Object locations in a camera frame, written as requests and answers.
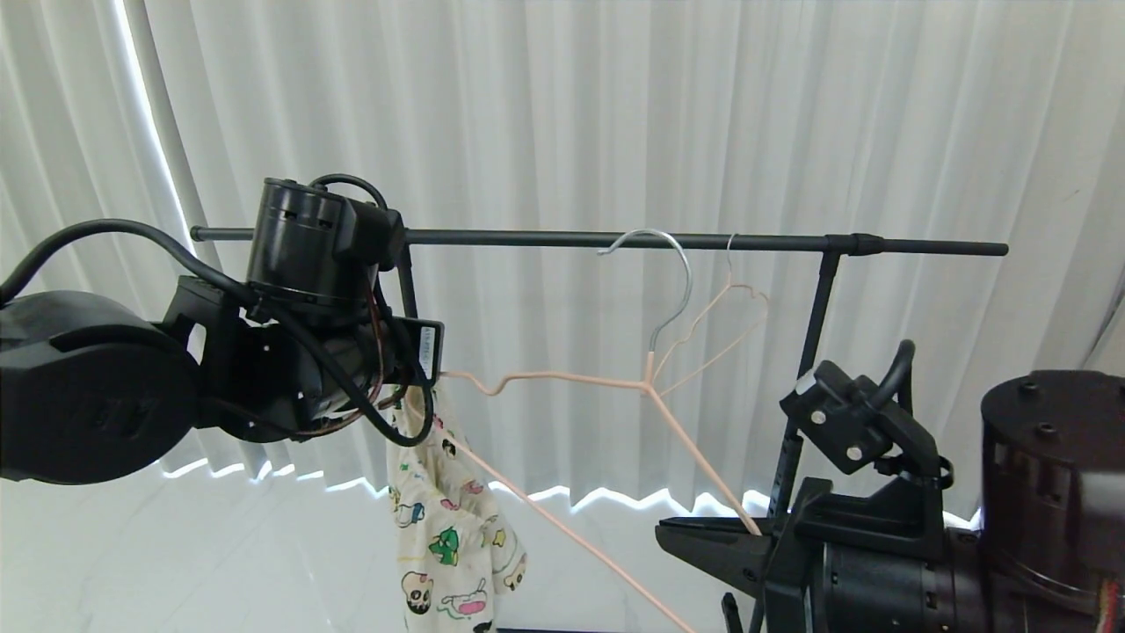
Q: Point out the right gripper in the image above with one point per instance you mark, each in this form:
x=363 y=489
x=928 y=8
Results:
x=879 y=589

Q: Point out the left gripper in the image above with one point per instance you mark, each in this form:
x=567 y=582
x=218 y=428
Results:
x=429 y=352

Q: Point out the pink clothes hanger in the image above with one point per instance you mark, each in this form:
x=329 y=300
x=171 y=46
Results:
x=571 y=377
x=703 y=318

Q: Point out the cream printed garment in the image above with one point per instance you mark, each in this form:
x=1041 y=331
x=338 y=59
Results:
x=448 y=527

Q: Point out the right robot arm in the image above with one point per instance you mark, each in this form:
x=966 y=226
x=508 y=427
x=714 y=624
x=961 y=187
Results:
x=1055 y=492

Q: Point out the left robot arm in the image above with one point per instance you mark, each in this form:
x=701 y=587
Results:
x=88 y=387

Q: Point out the black clothes rack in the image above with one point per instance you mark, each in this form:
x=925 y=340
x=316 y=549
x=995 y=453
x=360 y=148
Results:
x=545 y=238

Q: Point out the white curtain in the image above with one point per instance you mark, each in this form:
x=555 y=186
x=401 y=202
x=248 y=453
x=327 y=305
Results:
x=545 y=105

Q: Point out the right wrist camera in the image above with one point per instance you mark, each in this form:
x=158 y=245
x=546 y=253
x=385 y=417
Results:
x=844 y=422

